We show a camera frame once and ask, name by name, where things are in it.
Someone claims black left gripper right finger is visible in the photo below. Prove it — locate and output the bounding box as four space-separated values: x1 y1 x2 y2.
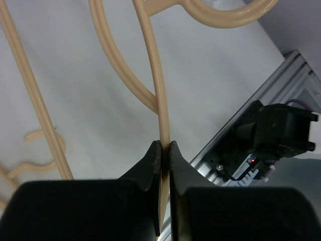
169 142 316 240

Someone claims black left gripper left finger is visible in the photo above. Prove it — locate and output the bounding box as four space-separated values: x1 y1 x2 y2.
5 141 162 240

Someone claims cream thin hanger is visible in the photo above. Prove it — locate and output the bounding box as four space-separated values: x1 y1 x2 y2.
1 130 66 211
1 1 74 180
89 0 279 224

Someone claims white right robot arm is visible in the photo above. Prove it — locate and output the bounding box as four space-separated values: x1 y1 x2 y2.
233 103 320 161

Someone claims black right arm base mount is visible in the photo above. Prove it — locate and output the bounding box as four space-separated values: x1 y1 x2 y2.
213 100 263 180

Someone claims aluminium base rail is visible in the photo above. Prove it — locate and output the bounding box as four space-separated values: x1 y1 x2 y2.
159 50 320 240

